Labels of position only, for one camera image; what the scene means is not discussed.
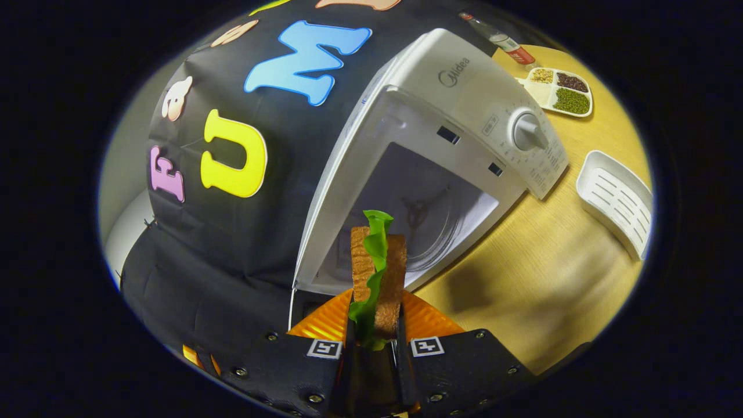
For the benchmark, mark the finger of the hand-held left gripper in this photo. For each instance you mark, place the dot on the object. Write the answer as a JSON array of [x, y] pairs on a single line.
[[200, 360]]

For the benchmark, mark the white microwave oven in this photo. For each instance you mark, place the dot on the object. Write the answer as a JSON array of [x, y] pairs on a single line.
[[453, 116]]

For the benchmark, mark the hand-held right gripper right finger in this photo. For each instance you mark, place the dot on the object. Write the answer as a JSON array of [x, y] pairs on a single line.
[[458, 371]]

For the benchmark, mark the lettuce sandwich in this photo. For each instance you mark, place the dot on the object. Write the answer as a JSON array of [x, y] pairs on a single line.
[[383, 273]]

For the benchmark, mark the white rectangular tray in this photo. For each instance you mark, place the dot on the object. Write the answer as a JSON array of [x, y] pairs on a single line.
[[615, 200]]

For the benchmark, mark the divided dish of beans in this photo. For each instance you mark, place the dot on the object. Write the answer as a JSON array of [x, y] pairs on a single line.
[[560, 93]]

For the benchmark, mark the red label plastic bottle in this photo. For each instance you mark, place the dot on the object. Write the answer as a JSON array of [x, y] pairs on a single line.
[[505, 42]]

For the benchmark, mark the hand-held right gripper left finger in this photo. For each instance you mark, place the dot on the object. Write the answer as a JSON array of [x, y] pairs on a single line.
[[284, 371]]

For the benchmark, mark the black backdrop cloth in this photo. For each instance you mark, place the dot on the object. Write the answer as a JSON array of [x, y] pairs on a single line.
[[232, 249]]

